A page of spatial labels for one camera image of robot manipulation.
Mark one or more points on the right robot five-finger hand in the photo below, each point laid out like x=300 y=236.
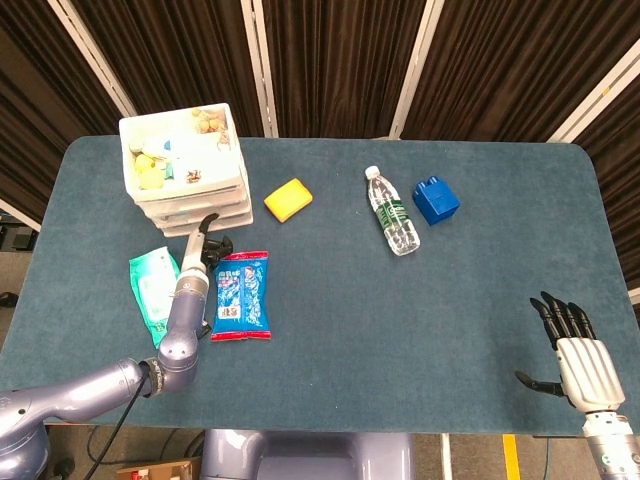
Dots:
x=585 y=365

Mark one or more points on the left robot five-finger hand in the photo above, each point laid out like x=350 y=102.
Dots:
x=194 y=252

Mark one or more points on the white plastic drawer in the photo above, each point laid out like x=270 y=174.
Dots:
x=225 y=210

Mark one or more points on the left lavender robot arm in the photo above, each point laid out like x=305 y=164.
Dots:
x=180 y=345

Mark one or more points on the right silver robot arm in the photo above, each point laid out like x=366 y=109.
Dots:
x=612 y=445

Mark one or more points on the clear drawer with white contents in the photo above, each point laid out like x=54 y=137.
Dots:
x=200 y=197

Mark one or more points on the brown cardboard box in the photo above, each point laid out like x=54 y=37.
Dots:
x=160 y=470

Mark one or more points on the green wet wipes pack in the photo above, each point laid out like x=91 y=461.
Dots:
x=152 y=290

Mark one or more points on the blue red snack bag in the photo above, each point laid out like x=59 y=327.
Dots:
x=242 y=300

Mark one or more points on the small brown trinket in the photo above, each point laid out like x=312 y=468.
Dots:
x=193 y=176

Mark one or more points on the yellow round ball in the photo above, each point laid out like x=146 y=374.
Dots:
x=144 y=163
x=152 y=180

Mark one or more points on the yellow sponge with green pad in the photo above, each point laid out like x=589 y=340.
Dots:
x=288 y=199

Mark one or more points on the dark brown curtain panel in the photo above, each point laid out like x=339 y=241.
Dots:
x=185 y=55
x=340 y=60
x=510 y=65
x=35 y=100
x=620 y=190

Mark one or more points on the teal table cover mat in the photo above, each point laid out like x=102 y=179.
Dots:
x=375 y=325

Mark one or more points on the clear green-label water bottle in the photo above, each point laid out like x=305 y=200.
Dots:
x=395 y=215

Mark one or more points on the blue plastic building block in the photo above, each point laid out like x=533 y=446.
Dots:
x=436 y=200

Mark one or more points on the lavender robot torso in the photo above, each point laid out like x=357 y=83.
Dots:
x=310 y=455

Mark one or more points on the white plastic drawer organizer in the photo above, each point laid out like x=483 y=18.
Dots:
x=200 y=150

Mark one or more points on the white partition frame post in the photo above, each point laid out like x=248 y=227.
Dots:
x=600 y=95
x=20 y=214
x=95 y=60
x=417 y=65
x=260 y=65

